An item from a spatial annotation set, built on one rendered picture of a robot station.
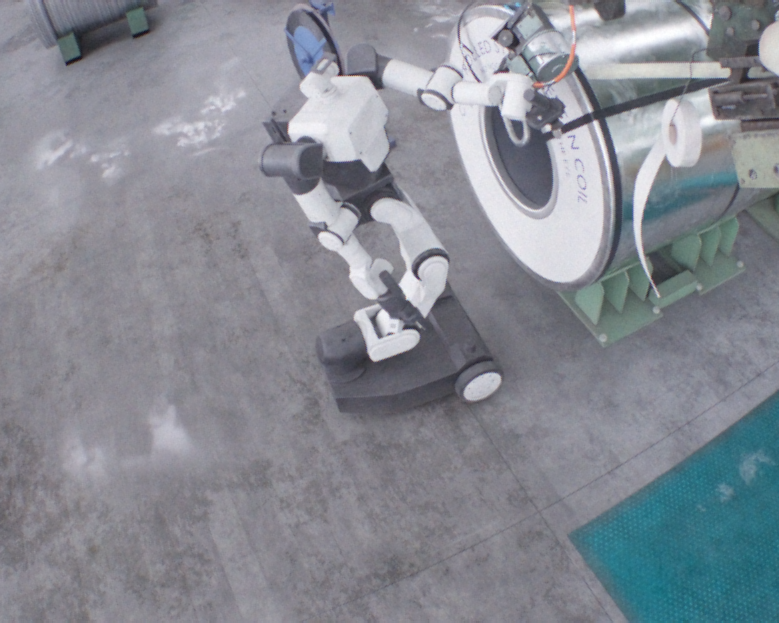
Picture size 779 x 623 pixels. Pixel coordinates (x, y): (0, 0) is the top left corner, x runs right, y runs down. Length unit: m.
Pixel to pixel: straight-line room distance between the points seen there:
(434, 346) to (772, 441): 1.51
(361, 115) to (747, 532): 2.03
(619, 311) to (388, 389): 1.12
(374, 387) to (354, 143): 1.08
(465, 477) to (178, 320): 1.61
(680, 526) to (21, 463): 2.85
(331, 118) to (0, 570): 2.30
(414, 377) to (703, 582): 1.39
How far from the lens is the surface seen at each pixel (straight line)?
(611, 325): 3.02
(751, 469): 2.79
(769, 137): 1.40
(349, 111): 1.88
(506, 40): 2.15
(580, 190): 2.33
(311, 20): 3.67
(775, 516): 2.73
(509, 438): 2.65
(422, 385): 2.60
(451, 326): 2.74
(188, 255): 3.66
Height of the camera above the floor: 2.28
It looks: 47 degrees down
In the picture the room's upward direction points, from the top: 7 degrees counter-clockwise
